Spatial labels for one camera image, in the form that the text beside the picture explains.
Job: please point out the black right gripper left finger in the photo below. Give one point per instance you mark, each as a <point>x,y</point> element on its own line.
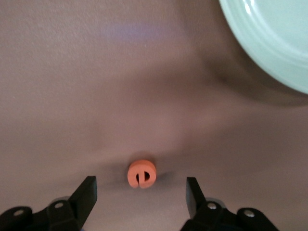
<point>72,211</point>

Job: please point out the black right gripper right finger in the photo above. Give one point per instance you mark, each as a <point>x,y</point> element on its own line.
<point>211,219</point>

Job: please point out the orange foam letter e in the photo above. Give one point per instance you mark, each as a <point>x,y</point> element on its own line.
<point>132,173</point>

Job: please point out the brown table cover sheet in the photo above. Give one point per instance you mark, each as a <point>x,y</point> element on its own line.
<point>72,96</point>

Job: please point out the pale green plate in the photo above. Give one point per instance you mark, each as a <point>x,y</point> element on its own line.
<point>276,36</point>

